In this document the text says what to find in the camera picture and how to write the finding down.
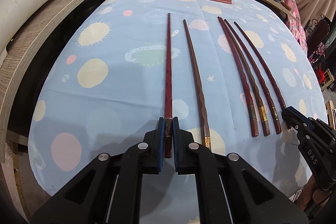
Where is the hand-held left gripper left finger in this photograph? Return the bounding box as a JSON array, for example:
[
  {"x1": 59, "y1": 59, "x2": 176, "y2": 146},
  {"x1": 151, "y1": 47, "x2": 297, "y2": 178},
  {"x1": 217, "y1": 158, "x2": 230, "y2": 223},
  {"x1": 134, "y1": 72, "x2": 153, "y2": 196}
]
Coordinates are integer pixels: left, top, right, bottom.
[{"x1": 31, "y1": 117, "x2": 168, "y2": 224}]

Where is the pink floral cloth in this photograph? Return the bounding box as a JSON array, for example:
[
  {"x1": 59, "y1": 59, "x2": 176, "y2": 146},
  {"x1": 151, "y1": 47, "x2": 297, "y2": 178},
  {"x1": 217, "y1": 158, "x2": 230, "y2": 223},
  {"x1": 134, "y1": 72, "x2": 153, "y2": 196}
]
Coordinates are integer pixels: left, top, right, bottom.
[{"x1": 285, "y1": 0, "x2": 307, "y2": 51}]

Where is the dark red chopstick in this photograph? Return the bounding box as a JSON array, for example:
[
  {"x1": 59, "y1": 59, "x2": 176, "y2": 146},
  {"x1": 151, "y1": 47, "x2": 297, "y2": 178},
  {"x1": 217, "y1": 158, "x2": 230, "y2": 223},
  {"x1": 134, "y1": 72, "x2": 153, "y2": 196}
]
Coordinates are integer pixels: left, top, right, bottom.
[
  {"x1": 217, "y1": 17, "x2": 259, "y2": 138},
  {"x1": 224, "y1": 19, "x2": 282, "y2": 134},
  {"x1": 163, "y1": 13, "x2": 174, "y2": 159},
  {"x1": 233, "y1": 21, "x2": 288, "y2": 110}
]

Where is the wooden stool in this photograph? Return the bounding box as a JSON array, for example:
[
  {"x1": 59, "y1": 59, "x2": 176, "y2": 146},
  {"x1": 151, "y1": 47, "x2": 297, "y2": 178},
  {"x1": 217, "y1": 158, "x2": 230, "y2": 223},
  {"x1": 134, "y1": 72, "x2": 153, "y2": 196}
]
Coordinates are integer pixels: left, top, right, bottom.
[{"x1": 322, "y1": 69, "x2": 336, "y2": 93}]

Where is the dark metal chair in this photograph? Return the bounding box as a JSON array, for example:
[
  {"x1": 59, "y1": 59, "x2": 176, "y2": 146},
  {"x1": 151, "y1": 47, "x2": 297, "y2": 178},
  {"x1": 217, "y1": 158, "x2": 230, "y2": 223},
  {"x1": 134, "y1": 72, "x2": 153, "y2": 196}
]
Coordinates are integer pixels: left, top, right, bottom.
[{"x1": 306, "y1": 18, "x2": 332, "y2": 56}]

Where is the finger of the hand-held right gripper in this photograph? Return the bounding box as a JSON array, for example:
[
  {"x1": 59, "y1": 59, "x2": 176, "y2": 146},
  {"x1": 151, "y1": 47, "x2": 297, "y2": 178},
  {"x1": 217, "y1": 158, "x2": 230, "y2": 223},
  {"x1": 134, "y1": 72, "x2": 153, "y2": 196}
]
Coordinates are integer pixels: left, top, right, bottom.
[
  {"x1": 287, "y1": 106, "x2": 336, "y2": 133},
  {"x1": 281, "y1": 111, "x2": 306, "y2": 141}
]

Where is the brown chopstick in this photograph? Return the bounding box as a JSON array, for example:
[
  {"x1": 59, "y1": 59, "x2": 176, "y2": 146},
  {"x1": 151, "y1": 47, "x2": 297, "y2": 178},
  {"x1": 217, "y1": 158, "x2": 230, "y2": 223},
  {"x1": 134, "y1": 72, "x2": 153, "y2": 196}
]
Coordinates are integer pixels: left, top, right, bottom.
[
  {"x1": 220, "y1": 18, "x2": 271, "y2": 136},
  {"x1": 182, "y1": 19, "x2": 213, "y2": 149}
]

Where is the blue dotted tablecloth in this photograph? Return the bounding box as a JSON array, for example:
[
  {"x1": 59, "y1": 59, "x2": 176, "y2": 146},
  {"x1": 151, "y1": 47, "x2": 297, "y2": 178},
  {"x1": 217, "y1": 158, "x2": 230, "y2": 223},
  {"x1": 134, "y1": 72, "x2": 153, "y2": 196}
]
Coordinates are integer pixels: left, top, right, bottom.
[{"x1": 28, "y1": 0, "x2": 330, "y2": 224}]

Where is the grey wooden counter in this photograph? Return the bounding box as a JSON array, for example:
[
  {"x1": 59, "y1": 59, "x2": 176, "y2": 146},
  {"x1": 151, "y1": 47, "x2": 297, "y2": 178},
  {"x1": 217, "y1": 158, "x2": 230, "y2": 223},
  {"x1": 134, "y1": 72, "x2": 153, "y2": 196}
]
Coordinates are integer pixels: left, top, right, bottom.
[{"x1": 0, "y1": 0, "x2": 300, "y2": 164}]

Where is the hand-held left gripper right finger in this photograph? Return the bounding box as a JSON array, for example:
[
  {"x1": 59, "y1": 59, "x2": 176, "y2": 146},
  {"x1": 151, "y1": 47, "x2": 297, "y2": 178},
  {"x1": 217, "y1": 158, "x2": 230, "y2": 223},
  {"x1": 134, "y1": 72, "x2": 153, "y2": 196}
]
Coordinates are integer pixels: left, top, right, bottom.
[{"x1": 172, "y1": 118, "x2": 310, "y2": 224}]

